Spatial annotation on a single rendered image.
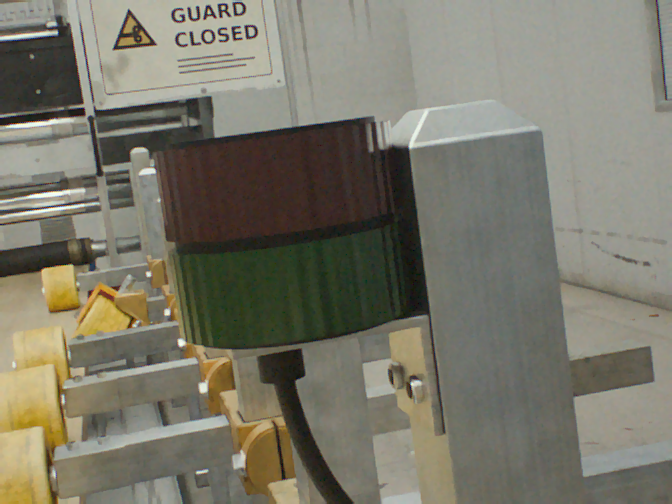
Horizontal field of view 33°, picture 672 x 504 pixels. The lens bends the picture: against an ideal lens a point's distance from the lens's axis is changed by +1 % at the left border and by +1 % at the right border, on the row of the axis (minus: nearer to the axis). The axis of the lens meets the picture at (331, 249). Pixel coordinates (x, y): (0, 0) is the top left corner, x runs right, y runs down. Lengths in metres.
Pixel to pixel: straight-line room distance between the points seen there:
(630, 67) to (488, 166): 5.71
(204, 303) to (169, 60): 2.55
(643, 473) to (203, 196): 0.43
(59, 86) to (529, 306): 2.58
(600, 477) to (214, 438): 0.31
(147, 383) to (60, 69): 1.83
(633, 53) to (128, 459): 5.26
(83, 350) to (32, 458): 0.51
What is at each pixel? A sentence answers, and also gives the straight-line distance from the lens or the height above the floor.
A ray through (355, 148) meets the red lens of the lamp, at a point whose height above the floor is 1.16.
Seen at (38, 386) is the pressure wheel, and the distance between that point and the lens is 1.06.
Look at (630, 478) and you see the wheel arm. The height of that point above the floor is 0.95.
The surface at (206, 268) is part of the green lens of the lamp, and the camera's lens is 0.26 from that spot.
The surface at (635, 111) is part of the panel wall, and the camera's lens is 5.98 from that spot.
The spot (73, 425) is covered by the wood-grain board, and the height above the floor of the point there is 0.90.
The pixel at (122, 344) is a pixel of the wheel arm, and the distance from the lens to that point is 1.32.
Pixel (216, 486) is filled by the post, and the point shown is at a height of 0.77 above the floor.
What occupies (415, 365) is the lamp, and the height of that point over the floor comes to 1.10.
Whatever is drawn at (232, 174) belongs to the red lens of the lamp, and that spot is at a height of 1.16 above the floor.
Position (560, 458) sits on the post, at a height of 1.08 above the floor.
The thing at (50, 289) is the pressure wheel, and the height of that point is 0.95.
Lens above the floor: 1.17
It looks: 6 degrees down
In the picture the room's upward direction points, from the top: 8 degrees counter-clockwise
